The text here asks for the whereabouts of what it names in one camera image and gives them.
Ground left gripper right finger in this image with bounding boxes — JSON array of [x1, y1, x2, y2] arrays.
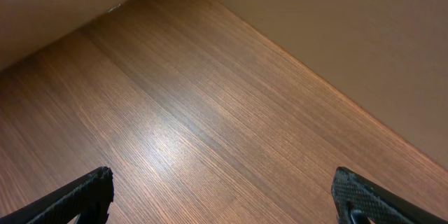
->
[[331, 167, 447, 224]]

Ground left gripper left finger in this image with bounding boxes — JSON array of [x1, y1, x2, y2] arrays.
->
[[1, 167, 114, 224]]

